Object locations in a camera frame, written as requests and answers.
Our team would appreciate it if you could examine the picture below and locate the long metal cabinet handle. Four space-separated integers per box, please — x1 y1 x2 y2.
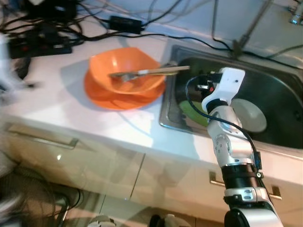
7 129 80 150
210 171 282 200

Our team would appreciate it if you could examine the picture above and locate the orange plastic plate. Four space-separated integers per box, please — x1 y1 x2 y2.
84 69 166 111

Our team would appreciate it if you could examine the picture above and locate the orange plastic bowl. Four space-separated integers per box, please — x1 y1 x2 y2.
89 47 166 95

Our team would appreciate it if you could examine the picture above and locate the black power adapter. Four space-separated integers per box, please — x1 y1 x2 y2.
109 16 144 35

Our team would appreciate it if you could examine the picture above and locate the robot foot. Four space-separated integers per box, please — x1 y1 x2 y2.
151 214 190 227
88 215 116 227

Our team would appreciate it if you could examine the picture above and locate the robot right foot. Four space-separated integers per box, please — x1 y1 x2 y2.
151 214 190 227

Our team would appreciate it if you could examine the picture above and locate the black power strip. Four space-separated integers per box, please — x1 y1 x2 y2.
9 28 72 59

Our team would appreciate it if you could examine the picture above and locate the steel sink faucet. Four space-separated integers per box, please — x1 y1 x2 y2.
231 0 274 58

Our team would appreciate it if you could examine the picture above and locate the green plate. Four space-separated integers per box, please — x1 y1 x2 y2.
179 99 211 127

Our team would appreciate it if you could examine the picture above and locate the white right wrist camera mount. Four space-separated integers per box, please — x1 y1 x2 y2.
201 67 246 112

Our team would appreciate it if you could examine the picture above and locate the black electronic box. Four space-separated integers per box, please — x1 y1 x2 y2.
26 0 79 19

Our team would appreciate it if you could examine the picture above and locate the stainless steel sink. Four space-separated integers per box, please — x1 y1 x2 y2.
159 45 303 151

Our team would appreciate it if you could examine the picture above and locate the metal wall water valve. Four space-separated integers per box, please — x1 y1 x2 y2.
290 12 303 25

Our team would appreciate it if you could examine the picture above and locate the white plate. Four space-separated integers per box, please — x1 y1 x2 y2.
231 98 268 133

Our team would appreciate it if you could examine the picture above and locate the black wire fan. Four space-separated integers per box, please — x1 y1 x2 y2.
0 163 81 227

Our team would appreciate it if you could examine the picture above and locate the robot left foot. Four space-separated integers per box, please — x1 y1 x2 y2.
88 215 116 227

